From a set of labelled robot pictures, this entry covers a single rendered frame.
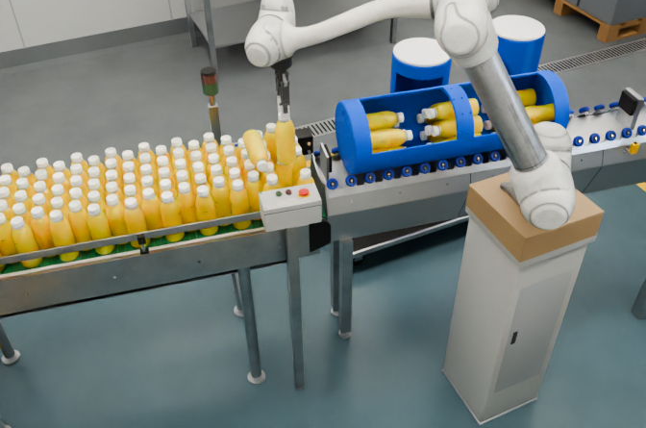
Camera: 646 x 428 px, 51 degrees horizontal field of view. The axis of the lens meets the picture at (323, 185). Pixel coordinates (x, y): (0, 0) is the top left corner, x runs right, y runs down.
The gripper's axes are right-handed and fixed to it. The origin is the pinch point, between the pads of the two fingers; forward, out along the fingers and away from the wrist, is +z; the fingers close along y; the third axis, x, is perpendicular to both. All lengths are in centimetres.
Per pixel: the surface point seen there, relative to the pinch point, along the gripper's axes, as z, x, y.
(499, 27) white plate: 32, -130, 93
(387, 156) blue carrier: 26.9, -37.9, -1.2
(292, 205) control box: 25.1, 2.7, -20.8
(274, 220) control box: 30.3, 9.3, -21.0
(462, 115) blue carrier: 17, -68, 2
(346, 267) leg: 87, -24, 4
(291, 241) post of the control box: 44.6, 3.2, -17.9
